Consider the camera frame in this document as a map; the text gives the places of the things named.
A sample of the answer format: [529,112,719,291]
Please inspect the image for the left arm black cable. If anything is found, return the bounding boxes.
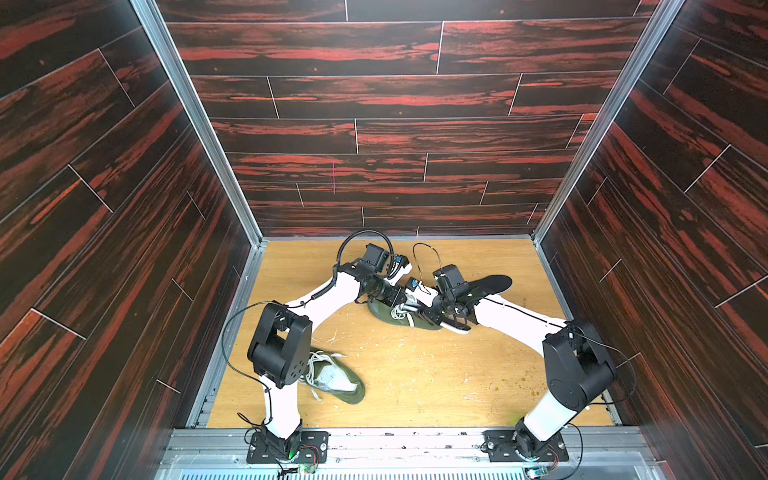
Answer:
[220,229,397,433]

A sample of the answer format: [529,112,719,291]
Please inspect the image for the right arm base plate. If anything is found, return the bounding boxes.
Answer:
[479,429,569,463]

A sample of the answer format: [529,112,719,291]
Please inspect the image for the green shoe white laces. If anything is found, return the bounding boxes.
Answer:
[299,349,366,405]
[367,297,441,331]

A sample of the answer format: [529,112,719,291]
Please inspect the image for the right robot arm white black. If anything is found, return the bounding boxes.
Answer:
[426,265,617,457]

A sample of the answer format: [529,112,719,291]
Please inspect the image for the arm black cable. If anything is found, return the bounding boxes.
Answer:
[220,229,397,433]
[410,242,631,480]

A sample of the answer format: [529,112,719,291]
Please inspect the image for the aluminium front rail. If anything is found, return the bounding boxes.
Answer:
[155,427,669,479]

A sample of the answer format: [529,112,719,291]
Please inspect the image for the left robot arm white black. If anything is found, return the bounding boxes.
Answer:
[247,244,412,440]

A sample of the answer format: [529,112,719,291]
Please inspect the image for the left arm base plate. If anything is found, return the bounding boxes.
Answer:
[246,429,330,465]

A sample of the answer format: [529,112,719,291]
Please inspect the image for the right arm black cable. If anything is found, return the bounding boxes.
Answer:
[410,242,631,480]

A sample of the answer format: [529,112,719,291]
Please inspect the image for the black insole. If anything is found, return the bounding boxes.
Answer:
[413,286,471,334]
[469,274,513,297]

